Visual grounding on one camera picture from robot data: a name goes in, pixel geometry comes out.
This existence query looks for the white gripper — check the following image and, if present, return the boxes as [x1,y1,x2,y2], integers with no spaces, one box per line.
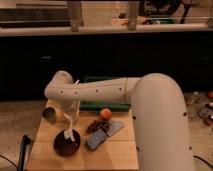
[60,101,80,122]

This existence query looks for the dark purple bowl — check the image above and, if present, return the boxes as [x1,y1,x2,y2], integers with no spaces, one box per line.
[53,130,81,157]

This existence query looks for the blue grey cloth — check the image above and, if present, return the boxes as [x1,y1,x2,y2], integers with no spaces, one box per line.
[86,121,124,151]

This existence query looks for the black cable right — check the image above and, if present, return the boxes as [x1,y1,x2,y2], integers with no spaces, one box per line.
[193,154,213,171]

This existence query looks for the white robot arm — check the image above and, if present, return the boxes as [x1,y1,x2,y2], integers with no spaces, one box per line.
[44,71,195,171]

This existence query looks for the green metallic cup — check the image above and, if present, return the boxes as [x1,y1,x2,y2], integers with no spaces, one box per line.
[42,107,56,124]

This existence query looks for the white dish brush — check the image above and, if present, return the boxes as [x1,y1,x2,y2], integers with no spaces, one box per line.
[64,114,75,141]

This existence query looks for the green plastic tray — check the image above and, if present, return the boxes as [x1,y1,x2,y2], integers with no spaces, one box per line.
[80,76,130,112]

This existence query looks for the black clamp with cable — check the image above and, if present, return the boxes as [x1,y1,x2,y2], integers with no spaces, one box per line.
[0,135,32,171]

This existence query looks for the orange fruit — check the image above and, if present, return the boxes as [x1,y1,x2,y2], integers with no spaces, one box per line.
[100,108,112,120]

